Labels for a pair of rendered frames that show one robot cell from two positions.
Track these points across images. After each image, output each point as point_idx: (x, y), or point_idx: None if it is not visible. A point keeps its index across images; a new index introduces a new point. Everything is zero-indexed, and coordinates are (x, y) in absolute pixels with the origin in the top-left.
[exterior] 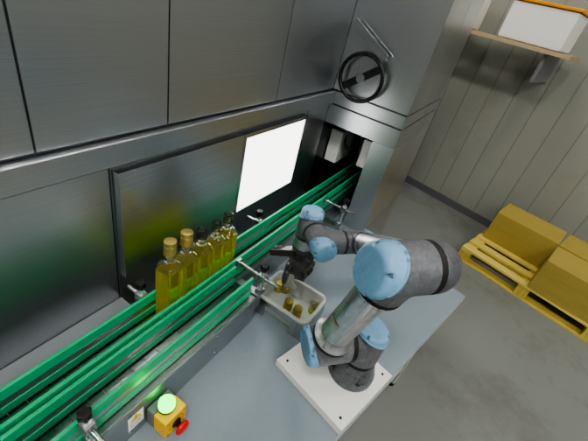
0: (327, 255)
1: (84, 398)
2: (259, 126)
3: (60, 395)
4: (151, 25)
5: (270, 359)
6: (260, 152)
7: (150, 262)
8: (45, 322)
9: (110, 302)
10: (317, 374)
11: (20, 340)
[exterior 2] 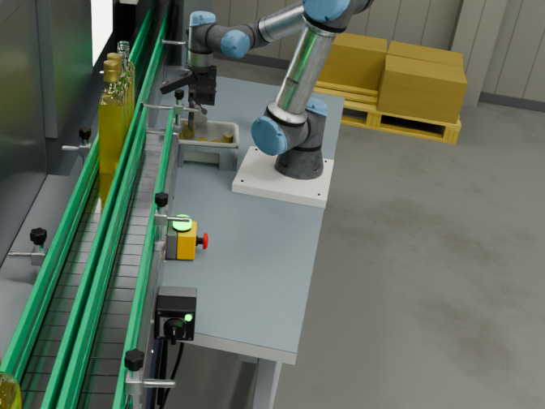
0: (243, 46)
1: (121, 227)
2: None
3: (117, 210)
4: None
5: (224, 190)
6: None
7: (65, 122)
8: (22, 191)
9: (44, 180)
10: (275, 179)
11: (15, 210)
